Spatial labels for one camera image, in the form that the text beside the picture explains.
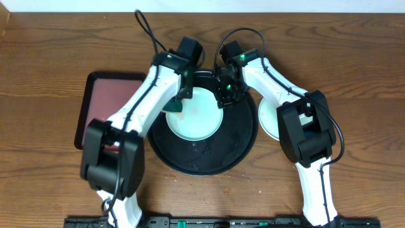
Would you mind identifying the green yellow sponge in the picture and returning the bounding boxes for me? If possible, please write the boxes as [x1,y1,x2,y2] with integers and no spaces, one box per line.
[162,100,183,113]

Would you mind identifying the pale green plate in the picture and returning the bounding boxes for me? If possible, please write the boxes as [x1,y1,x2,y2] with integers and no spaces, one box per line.
[166,87,224,141]

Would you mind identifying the light blue plate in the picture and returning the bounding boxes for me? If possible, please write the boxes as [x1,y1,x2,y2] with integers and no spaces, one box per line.
[258,95,299,141]

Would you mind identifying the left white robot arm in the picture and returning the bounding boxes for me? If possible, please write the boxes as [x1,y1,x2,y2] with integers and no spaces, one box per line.
[80,50,201,227]

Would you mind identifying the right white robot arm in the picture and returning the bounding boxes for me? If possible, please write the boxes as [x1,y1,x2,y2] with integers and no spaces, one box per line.
[214,47,343,226]

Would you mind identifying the round black tray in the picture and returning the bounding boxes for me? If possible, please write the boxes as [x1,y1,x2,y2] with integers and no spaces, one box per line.
[146,70,259,177]

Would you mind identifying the dark red rectangular tray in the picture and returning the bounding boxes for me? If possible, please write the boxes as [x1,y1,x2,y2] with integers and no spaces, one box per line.
[74,71,146,149]

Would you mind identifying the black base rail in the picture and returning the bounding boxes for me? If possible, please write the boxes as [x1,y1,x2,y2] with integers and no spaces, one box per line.
[63,217,381,228]

